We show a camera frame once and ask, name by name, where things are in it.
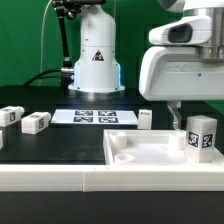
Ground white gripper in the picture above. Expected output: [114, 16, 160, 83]
[139, 14, 224, 130]

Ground white square table top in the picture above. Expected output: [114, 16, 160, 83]
[103, 129, 224, 167]

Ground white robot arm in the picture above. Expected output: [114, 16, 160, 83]
[69, 0, 224, 129]

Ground small white tagged block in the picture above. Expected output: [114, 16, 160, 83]
[138, 109, 152, 130]

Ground white tag sheet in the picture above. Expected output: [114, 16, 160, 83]
[51, 109, 138, 125]

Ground white U-shaped fence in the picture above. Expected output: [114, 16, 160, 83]
[0, 164, 224, 192]

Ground black cable bundle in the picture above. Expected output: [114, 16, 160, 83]
[22, 68, 75, 88]

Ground white cable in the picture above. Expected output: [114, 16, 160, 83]
[39, 0, 54, 86]

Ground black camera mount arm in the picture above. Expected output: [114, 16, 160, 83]
[52, 0, 106, 68]

